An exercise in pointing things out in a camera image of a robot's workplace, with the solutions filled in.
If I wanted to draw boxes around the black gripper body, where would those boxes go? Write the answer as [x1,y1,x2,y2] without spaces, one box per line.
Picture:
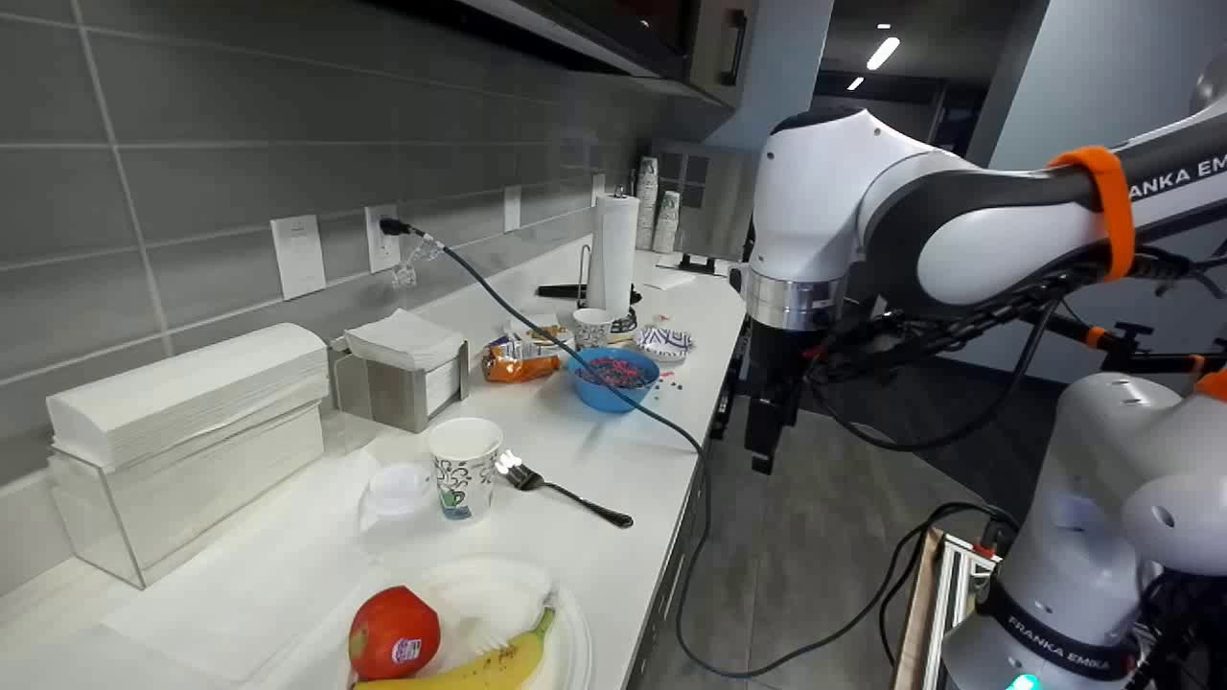
[740,317,814,452]

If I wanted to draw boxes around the blue bowl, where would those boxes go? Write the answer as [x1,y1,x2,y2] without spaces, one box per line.
[564,343,663,418]

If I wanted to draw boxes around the clear cereal cup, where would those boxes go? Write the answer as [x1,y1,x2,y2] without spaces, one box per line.
[566,302,643,355]

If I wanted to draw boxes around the small printed white packet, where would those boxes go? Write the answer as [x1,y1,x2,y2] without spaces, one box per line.
[639,323,698,374]

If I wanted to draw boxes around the short white cup stack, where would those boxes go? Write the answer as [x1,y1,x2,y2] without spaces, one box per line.
[652,183,688,256]

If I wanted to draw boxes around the black plastic fork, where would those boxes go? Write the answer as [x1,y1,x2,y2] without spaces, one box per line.
[490,450,638,535]

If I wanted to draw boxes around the white paper towel roll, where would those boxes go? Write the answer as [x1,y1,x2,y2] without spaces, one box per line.
[584,192,643,317]

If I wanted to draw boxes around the tall white cup stack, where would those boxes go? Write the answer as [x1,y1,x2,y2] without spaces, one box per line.
[633,155,663,252]

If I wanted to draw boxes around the printed paper cup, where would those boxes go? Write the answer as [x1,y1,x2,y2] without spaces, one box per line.
[422,415,509,524]

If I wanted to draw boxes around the yellow banana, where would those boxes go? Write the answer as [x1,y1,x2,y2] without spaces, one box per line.
[360,604,564,690]

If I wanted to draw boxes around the large ceiling light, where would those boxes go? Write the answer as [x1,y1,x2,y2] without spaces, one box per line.
[864,31,904,79]

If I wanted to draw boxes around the clear plastic lid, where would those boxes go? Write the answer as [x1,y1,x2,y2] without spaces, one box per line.
[355,458,442,528]

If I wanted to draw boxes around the metal napkin dispenser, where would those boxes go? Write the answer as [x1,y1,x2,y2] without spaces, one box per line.
[328,307,470,439]

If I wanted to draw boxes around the red apple with sticker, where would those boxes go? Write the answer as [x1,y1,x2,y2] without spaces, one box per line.
[346,585,445,687]

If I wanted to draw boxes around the white paper towel stack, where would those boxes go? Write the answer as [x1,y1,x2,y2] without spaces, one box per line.
[42,317,334,477]

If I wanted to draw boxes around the clear acrylic towel holder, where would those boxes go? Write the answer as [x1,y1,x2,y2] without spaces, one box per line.
[45,399,328,593]

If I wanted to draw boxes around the black floor cable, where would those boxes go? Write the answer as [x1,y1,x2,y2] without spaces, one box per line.
[873,500,1024,673]

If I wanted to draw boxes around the wooden frame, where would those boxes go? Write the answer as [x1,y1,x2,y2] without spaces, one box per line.
[888,523,1003,690]

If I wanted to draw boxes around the black utensil handle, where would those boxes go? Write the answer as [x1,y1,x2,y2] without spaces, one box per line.
[532,279,649,307]

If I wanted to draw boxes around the black power cable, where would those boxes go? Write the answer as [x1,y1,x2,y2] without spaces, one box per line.
[377,215,1024,682]

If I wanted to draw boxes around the orange forearm strap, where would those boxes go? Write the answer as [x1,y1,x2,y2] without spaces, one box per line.
[1048,144,1143,286]

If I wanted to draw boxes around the dark wall cabinet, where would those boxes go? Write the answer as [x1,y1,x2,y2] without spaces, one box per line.
[367,0,758,110]

